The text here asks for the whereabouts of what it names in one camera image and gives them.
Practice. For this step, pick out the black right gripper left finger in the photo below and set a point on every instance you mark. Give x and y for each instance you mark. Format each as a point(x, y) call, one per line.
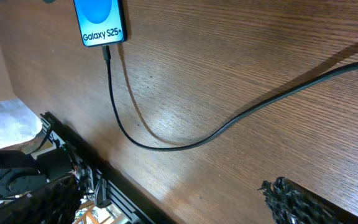
point(56, 202)

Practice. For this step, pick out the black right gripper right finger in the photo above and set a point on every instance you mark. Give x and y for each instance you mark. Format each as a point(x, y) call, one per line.
point(291, 203)

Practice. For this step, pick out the black table edge rail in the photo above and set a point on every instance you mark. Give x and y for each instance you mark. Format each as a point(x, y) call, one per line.
point(110, 185)

